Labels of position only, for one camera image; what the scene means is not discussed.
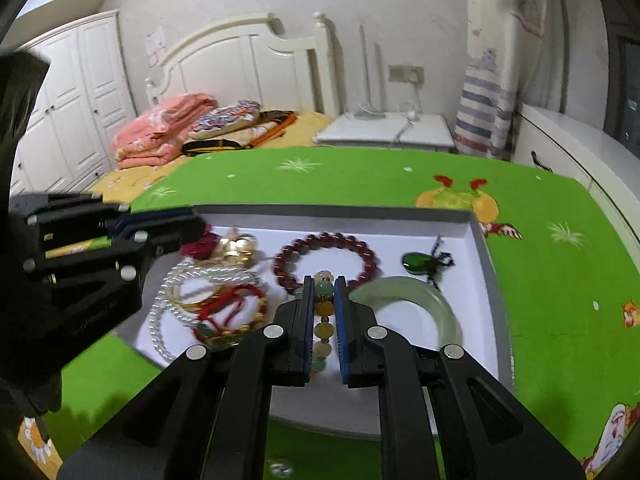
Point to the grey shallow box tray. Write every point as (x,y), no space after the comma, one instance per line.
(471,288)

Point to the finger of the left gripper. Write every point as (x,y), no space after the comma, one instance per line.
(151,238)
(150,214)

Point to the white charger with cable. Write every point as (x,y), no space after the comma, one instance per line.
(410,110)

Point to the patterned embroidered pillow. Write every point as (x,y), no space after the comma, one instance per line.
(226,119)

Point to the pale green jade bangle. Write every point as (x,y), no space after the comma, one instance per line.
(412,308)

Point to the green cartoon print cloth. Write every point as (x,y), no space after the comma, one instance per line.
(571,291)

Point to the wall power socket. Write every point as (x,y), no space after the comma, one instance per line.
(407,74)

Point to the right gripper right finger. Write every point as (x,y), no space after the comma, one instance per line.
(442,415)

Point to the folded pink quilt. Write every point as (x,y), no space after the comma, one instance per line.
(156,137)

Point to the dark framed window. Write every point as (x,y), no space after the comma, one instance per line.
(621,19)

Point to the white desk lamp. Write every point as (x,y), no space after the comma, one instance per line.
(366,110)

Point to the white nightstand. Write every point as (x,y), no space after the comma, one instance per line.
(428,132)

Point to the white bed headboard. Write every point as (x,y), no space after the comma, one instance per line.
(243,58)

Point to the gold bangle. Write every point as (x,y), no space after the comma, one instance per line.
(221,312)

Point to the striped ship print curtain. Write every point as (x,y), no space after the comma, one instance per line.
(505,38)

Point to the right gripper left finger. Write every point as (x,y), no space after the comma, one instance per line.
(205,416)

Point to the gold ring scarf clip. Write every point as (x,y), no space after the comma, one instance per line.
(235,249)

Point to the paper notice on wall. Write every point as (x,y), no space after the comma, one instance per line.
(155,46)

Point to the white wardrobe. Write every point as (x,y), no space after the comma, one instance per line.
(84,100)

